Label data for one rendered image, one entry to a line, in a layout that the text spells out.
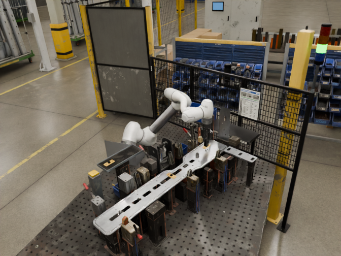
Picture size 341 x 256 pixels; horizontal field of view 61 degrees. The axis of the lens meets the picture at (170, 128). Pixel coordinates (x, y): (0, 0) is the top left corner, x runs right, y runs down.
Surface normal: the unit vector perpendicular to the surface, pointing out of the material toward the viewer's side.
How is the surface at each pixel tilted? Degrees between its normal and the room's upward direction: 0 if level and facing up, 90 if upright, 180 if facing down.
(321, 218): 0
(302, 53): 90
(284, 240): 0
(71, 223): 0
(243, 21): 90
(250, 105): 90
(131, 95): 92
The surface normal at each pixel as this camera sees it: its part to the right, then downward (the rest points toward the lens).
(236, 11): -0.40, 0.46
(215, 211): -0.04, -0.87
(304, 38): -0.68, 0.38
